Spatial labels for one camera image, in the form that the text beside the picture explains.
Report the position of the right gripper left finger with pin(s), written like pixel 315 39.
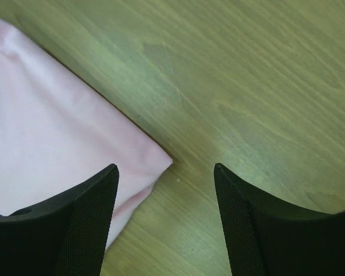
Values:
pixel 63 235

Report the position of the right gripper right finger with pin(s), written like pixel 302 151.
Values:
pixel 266 235

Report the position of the light pink t-shirt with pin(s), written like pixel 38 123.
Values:
pixel 57 132

